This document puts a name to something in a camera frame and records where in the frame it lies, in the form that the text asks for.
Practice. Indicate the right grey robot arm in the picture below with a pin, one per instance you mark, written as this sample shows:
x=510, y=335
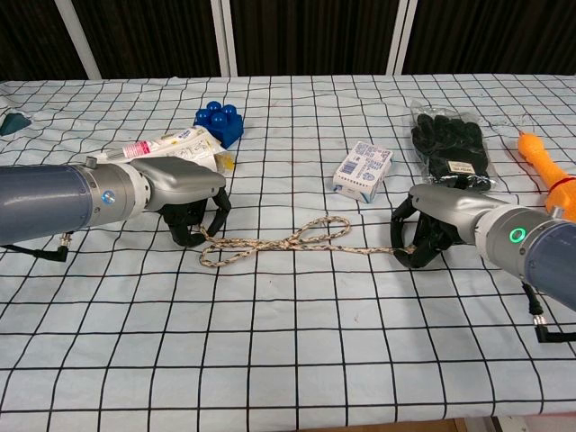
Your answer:
x=531, y=252

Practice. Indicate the black gloves in plastic bag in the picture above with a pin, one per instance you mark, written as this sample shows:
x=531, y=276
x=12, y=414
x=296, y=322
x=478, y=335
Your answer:
x=450, y=144

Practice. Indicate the white black grid tablecloth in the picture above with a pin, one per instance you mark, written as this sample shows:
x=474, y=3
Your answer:
x=288, y=324

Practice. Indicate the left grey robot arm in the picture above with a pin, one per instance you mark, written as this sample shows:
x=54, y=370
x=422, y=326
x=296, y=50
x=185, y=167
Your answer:
x=63, y=198

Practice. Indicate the white plastic snack packet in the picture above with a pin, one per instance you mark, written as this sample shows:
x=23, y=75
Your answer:
x=180, y=144

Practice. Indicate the dark teal object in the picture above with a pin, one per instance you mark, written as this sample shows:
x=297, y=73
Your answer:
x=15, y=123

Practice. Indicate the orange rubber chicken toy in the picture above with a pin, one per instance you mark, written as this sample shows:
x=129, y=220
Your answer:
x=551, y=175

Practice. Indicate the white frame post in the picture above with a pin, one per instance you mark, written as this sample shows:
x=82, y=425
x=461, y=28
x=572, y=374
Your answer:
x=78, y=38
x=223, y=37
x=402, y=36

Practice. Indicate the blue toy building block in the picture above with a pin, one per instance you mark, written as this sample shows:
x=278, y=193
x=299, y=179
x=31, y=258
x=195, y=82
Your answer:
x=220, y=123

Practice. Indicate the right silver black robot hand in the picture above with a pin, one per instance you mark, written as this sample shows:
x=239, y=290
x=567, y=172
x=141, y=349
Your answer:
x=450, y=203

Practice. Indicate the white blue printed carton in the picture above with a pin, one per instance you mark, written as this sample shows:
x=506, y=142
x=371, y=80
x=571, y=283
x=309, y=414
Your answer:
x=363, y=173

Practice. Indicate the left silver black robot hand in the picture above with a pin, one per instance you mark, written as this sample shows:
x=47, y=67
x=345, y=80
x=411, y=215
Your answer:
x=180, y=175

